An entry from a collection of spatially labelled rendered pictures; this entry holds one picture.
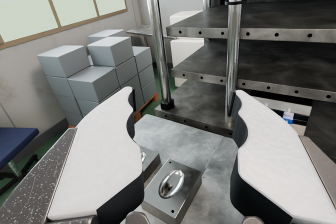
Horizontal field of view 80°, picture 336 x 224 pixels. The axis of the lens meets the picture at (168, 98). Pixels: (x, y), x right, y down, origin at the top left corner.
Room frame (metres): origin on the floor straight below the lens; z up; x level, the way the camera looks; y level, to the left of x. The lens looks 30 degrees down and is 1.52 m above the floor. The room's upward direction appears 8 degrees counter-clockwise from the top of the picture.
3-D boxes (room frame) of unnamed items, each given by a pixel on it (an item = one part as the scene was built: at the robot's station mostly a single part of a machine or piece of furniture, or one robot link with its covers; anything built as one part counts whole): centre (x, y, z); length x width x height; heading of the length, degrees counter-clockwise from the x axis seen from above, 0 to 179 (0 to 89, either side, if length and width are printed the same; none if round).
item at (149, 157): (0.62, 0.17, 0.83); 0.17 x 0.13 x 0.06; 144
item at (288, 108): (0.99, -0.66, 0.87); 0.50 x 0.27 x 0.17; 144
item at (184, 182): (0.48, 0.03, 0.83); 0.20 x 0.15 x 0.07; 144
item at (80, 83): (2.31, 0.69, 0.51); 1.05 x 0.68 x 1.02; 149
